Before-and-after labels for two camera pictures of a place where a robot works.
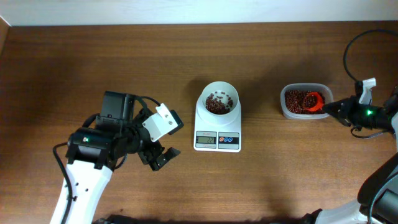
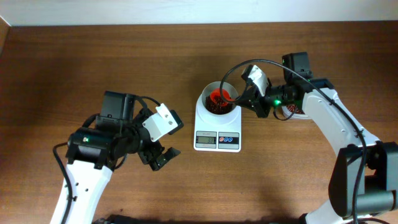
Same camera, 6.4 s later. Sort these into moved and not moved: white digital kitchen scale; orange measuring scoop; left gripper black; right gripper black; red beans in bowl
Moved: orange measuring scoop; right gripper black
Not moved: white digital kitchen scale; red beans in bowl; left gripper black
